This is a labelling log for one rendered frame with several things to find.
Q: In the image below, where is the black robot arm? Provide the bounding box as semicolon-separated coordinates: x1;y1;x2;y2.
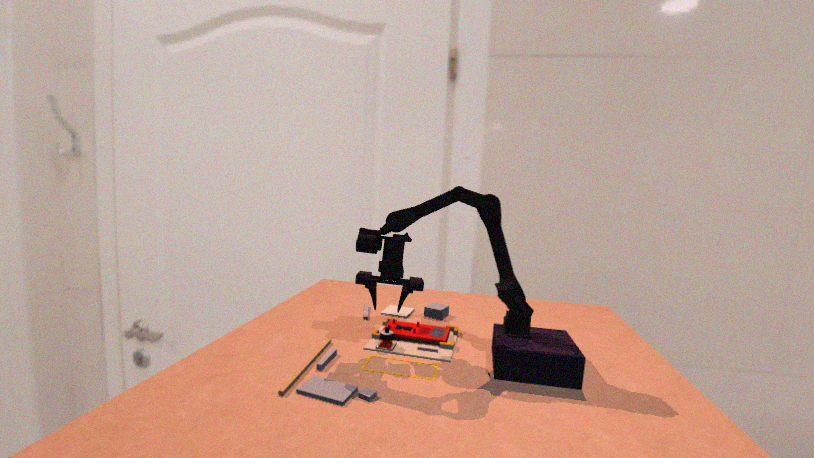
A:
356;186;534;338

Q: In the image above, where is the white rectangular post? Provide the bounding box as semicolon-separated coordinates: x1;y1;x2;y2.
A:
316;348;338;370

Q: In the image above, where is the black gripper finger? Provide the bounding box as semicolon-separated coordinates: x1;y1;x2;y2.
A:
397;287;413;313
365;283;377;310

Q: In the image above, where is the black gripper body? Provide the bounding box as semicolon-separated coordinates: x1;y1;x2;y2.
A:
355;255;424;291

